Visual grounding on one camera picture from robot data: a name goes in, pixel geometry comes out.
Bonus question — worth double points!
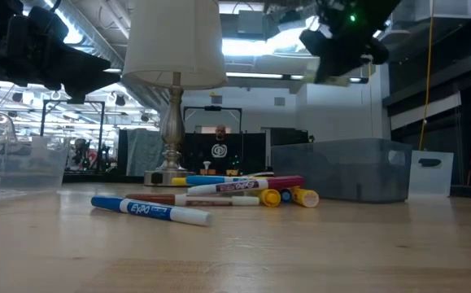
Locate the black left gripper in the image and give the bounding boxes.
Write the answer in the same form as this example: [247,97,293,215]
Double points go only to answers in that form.
[0,0,121,105]

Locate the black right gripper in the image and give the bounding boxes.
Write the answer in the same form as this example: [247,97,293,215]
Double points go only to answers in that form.
[265,0,401,85]

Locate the white shade silver table lamp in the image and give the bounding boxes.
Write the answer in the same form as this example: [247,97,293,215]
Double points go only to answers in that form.
[121,0,229,187]

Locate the grey translucent plastic bin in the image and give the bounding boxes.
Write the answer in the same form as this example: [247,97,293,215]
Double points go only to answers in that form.
[270,138,413,203]

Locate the clear plastic bin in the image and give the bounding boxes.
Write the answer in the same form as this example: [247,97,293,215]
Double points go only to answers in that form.
[0,109,72,207]

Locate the red Expo marker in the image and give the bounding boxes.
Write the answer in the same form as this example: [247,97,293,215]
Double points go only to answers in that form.
[186,175,306,195]

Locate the brown Expo marker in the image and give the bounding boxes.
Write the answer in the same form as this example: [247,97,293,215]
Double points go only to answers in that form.
[125,193,260,208]

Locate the black metal rig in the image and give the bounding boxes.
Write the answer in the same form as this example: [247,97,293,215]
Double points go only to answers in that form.
[39,99,106,172]

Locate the ceiling light strip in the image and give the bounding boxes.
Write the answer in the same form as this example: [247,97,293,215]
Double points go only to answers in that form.
[225,72,305,81]

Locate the grey cloth cover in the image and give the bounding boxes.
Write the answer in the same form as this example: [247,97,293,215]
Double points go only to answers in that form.
[125,128,166,177]

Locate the frosted white plastic bin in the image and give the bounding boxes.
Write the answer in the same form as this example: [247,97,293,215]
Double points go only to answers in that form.
[408,150,455,199]

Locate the person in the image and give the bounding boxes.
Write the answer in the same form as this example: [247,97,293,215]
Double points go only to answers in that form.
[202,124,236,174]

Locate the yellow extension cable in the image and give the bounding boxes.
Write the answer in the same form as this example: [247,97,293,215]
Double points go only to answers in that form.
[417,0,435,151]

